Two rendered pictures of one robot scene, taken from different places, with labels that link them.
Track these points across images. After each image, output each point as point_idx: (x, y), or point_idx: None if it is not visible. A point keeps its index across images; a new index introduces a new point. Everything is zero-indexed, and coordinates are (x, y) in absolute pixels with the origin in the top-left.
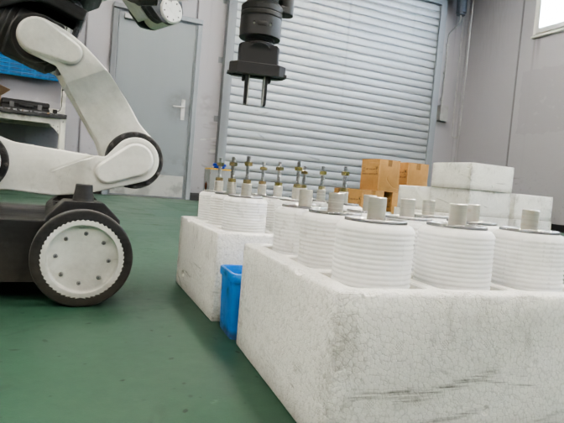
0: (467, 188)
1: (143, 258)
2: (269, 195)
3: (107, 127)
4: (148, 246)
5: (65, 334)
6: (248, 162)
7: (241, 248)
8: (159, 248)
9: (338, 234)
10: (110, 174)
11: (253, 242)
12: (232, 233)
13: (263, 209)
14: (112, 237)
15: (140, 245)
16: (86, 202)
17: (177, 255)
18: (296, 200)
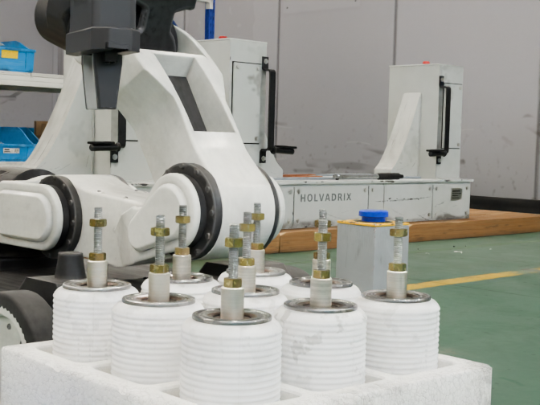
0: None
1: None
2: (263, 286)
3: (161, 160)
4: (539, 377)
5: None
6: (89, 219)
7: (22, 379)
8: (537, 385)
9: None
10: (139, 235)
11: (33, 374)
12: (14, 351)
13: (79, 312)
14: (20, 337)
15: (532, 373)
16: (41, 280)
17: (506, 403)
18: (122, 299)
